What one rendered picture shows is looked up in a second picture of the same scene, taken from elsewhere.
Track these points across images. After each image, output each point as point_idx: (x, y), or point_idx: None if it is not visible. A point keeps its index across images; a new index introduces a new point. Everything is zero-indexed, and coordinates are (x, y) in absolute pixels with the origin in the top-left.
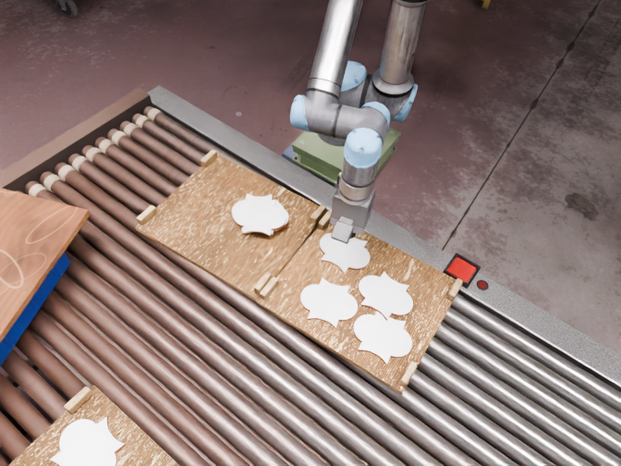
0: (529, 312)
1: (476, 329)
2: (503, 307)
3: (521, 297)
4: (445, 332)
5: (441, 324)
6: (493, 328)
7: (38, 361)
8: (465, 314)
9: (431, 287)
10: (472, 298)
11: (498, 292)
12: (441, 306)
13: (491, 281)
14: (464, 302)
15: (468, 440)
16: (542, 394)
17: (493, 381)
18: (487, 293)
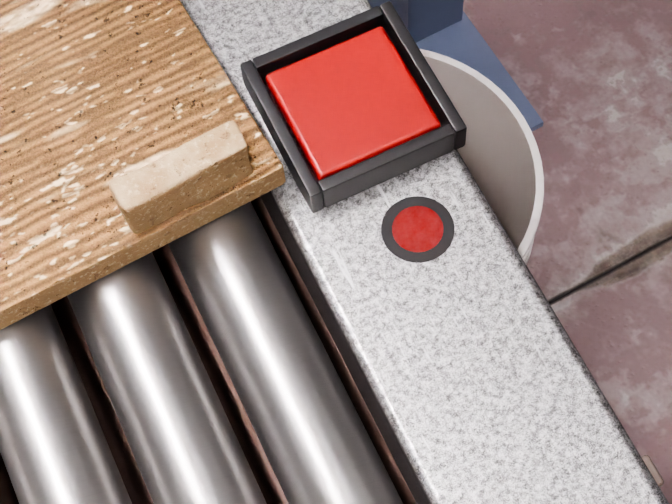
0: (572, 494)
1: (173, 445)
2: (436, 398)
3: (596, 392)
4: (1, 382)
5: (9, 333)
6: (288, 485)
7: None
8: (214, 343)
9: (95, 117)
10: (311, 274)
11: (476, 307)
12: (60, 236)
13: (483, 231)
14: (229, 276)
15: None
16: None
17: None
18: (408, 285)
